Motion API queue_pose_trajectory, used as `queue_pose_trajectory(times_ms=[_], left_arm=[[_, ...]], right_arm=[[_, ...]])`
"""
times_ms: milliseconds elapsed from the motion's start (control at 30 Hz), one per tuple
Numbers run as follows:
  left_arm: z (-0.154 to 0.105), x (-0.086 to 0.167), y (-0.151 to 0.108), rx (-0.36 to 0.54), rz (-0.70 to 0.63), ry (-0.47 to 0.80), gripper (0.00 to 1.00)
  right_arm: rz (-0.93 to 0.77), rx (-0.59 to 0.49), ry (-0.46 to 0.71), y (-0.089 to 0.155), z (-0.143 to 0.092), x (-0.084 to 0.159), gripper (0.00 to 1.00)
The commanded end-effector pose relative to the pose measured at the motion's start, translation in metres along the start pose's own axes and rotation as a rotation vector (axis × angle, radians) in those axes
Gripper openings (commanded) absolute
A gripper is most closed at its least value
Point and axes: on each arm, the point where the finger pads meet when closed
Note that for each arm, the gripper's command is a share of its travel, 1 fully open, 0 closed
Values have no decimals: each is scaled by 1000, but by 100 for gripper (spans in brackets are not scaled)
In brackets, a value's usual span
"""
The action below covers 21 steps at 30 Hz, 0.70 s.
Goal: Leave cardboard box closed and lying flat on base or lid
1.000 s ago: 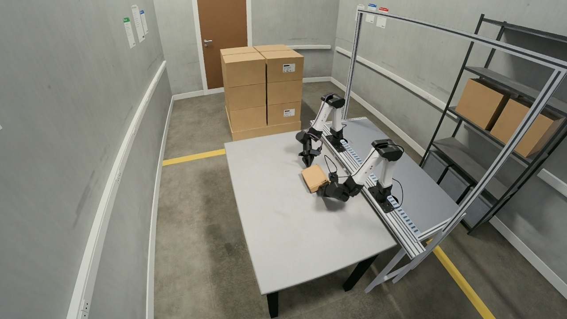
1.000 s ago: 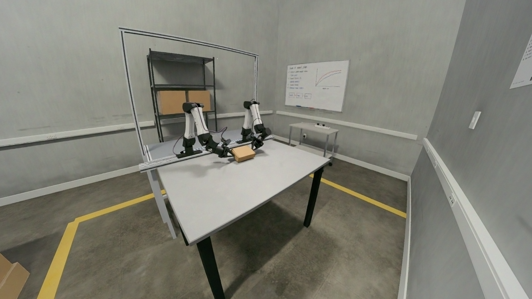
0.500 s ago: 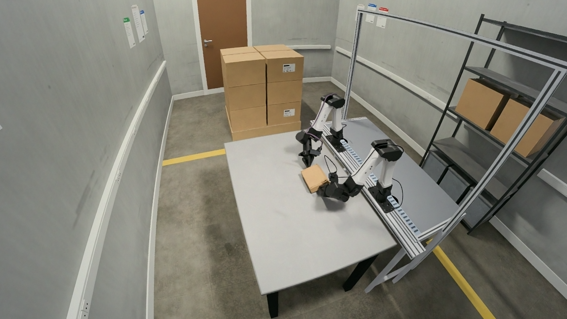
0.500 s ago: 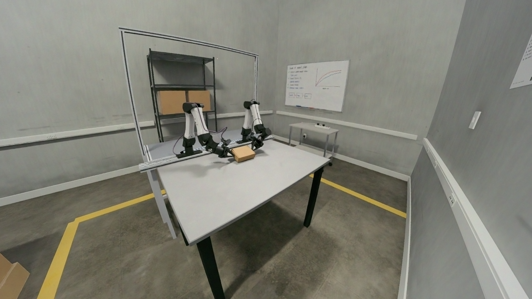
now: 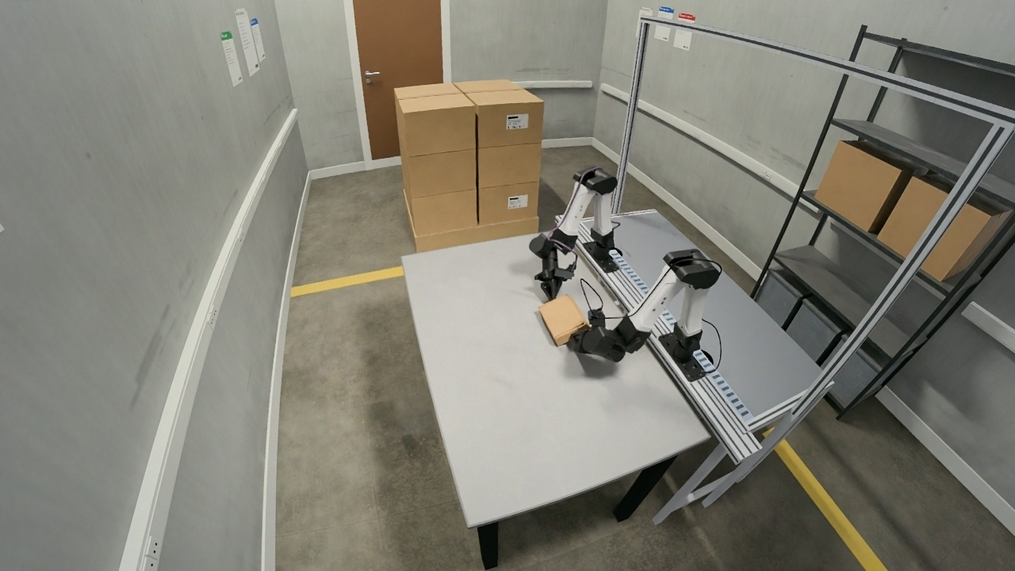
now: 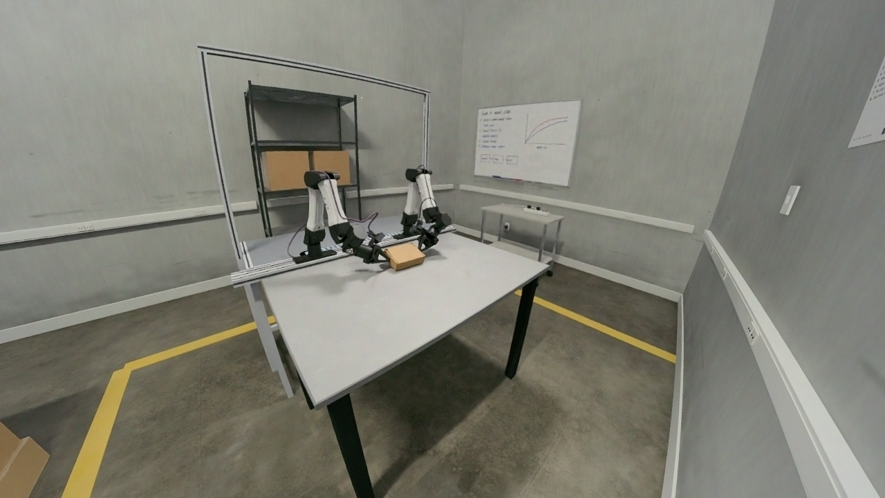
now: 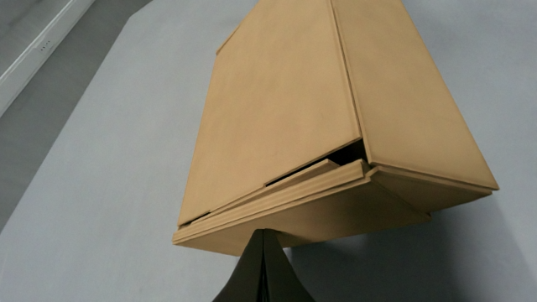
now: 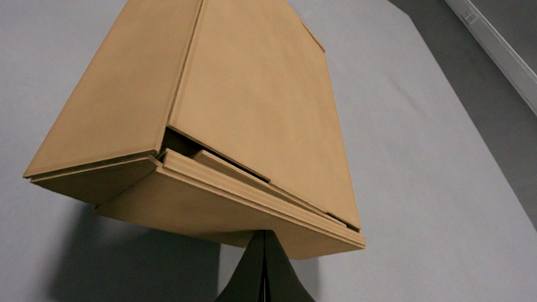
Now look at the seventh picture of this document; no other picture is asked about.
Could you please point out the brown cardboard box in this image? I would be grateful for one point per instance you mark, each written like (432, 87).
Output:
(280, 103)

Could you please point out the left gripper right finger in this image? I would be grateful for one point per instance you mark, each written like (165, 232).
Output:
(280, 283)

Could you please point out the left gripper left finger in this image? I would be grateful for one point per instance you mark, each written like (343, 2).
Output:
(246, 281)

